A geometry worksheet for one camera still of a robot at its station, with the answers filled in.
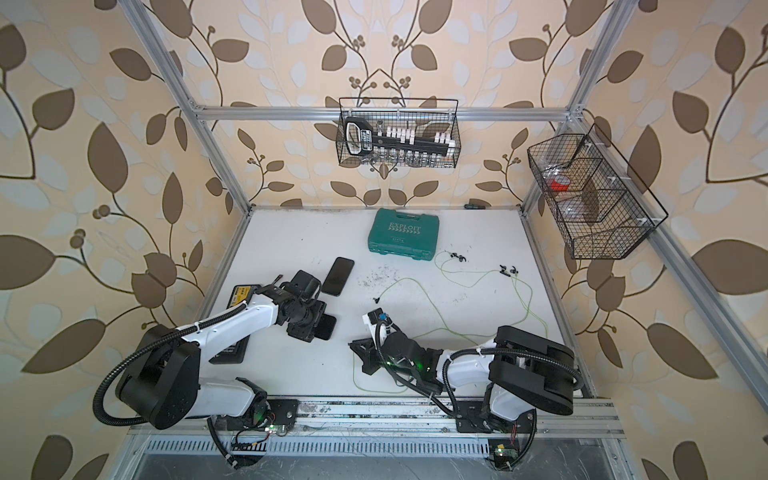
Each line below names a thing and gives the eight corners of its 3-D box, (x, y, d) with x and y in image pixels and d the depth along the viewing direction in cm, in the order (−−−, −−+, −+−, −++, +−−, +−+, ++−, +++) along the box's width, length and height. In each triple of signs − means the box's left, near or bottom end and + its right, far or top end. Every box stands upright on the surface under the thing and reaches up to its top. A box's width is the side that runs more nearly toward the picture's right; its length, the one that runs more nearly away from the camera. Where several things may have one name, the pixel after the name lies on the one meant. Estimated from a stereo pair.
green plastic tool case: (366, 252, 109) (364, 244, 105) (378, 214, 121) (377, 205, 118) (435, 263, 106) (436, 255, 102) (440, 223, 118) (442, 214, 114)
